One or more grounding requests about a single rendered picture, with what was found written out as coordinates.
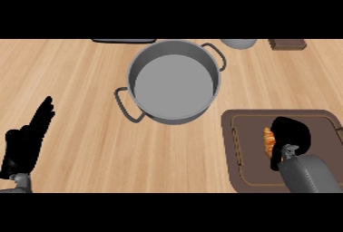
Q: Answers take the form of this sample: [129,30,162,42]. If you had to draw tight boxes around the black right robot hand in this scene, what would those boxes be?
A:
[270,116,312,172]

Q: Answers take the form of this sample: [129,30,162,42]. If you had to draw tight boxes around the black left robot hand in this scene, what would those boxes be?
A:
[0,95,58,180]

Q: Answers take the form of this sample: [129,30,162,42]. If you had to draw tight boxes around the golden croissant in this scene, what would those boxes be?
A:
[264,127,278,160]

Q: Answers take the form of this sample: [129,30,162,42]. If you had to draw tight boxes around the brown tray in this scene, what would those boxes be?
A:
[221,109,343,194]

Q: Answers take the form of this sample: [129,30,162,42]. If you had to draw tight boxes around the grey metal pot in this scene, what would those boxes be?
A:
[114,39,228,126]

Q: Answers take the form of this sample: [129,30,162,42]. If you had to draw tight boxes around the brown block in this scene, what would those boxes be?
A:
[268,38,308,52]

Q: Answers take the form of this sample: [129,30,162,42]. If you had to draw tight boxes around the grey rounded object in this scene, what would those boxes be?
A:
[221,38,259,51]

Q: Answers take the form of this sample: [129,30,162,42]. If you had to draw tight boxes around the flat black object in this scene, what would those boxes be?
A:
[92,38,159,44]

